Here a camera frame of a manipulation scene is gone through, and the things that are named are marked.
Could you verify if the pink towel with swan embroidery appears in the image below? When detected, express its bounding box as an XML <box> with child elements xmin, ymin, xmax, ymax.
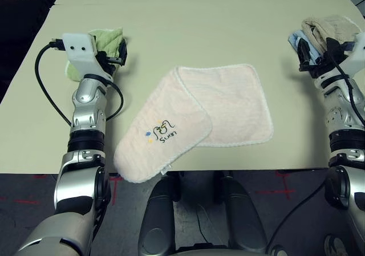
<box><xmin>113</xmin><ymin>63</ymin><xmax>275</xmax><ymax>185</ymax></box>

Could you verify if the thin black floor cable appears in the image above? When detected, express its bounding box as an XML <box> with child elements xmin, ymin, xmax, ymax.
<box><xmin>196</xmin><ymin>207</ymin><xmax>217</xmax><ymax>245</ymax></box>

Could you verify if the green folded towel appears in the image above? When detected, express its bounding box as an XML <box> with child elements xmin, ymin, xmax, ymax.
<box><xmin>64</xmin><ymin>27</ymin><xmax>127</xmax><ymax>83</ymax></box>

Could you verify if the grey robot leg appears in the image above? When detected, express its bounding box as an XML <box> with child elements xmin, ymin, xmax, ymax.
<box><xmin>216</xmin><ymin>172</ymin><xmax>269</xmax><ymax>254</ymax></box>
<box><xmin>138</xmin><ymin>172</ymin><xmax>183</xmax><ymax>256</ymax></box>

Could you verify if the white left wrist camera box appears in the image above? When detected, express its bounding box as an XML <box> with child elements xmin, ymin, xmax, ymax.
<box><xmin>62</xmin><ymin>32</ymin><xmax>113</xmax><ymax>82</ymax></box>

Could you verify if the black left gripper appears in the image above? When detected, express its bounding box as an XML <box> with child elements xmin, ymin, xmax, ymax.
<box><xmin>95</xmin><ymin>40</ymin><xmax>128</xmax><ymax>68</ymax></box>

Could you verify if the grey robot left leg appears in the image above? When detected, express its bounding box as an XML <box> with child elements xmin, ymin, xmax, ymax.
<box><xmin>138</xmin><ymin>172</ymin><xmax>183</xmax><ymax>256</ymax></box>

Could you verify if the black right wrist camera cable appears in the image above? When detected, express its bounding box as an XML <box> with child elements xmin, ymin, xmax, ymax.
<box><xmin>266</xmin><ymin>47</ymin><xmax>365</xmax><ymax>256</ymax></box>

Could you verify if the beige folded towel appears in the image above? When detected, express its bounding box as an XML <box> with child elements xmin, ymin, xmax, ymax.
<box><xmin>301</xmin><ymin>15</ymin><xmax>362</xmax><ymax>55</ymax></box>

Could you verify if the grey robot right leg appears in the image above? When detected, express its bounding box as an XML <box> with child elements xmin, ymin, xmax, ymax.
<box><xmin>216</xmin><ymin>172</ymin><xmax>269</xmax><ymax>254</ymax></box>

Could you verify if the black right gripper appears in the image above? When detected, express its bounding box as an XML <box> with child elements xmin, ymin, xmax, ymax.
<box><xmin>298</xmin><ymin>38</ymin><xmax>354</xmax><ymax>79</ymax></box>

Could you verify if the robot pelvis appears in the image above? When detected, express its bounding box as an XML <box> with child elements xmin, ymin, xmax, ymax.
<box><xmin>173</xmin><ymin>243</ymin><xmax>229</xmax><ymax>256</ymax></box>

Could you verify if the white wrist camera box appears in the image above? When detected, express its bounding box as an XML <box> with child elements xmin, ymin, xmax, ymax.
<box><xmin>62</xmin><ymin>32</ymin><xmax>113</xmax><ymax>82</ymax></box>
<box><xmin>339</xmin><ymin>32</ymin><xmax>365</xmax><ymax>79</ymax></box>

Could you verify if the black foam floor mat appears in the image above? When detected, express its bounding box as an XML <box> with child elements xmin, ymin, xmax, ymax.
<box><xmin>0</xmin><ymin>0</ymin><xmax>56</xmax><ymax>103</ymax></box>

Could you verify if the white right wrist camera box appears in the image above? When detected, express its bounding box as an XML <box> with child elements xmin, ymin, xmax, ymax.
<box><xmin>339</xmin><ymin>32</ymin><xmax>365</xmax><ymax>79</ymax></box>

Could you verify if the light blue folded towel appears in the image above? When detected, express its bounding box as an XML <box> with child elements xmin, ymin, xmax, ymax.
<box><xmin>288</xmin><ymin>30</ymin><xmax>325</xmax><ymax>66</ymax></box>

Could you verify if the grey white bystander sneaker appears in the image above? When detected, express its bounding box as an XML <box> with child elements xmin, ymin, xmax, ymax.
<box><xmin>325</xmin><ymin>234</ymin><xmax>351</xmax><ymax>256</ymax></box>

